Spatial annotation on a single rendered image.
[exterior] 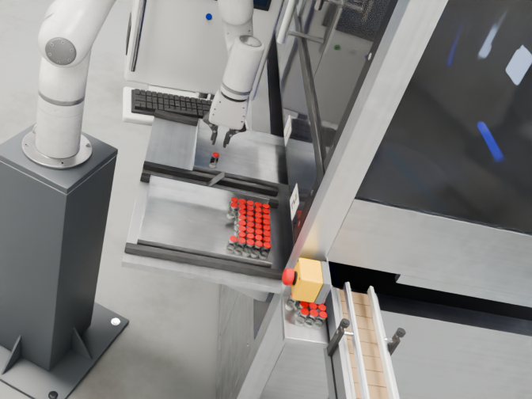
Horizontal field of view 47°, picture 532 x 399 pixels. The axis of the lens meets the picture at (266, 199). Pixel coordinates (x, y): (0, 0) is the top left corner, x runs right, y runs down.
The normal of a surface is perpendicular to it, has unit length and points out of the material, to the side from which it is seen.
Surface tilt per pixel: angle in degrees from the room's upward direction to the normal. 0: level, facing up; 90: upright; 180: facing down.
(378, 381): 0
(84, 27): 69
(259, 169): 0
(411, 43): 90
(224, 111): 90
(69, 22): 61
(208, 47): 90
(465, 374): 90
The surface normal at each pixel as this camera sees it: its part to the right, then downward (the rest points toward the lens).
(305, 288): 0.03, 0.63
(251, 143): 0.27, -0.75
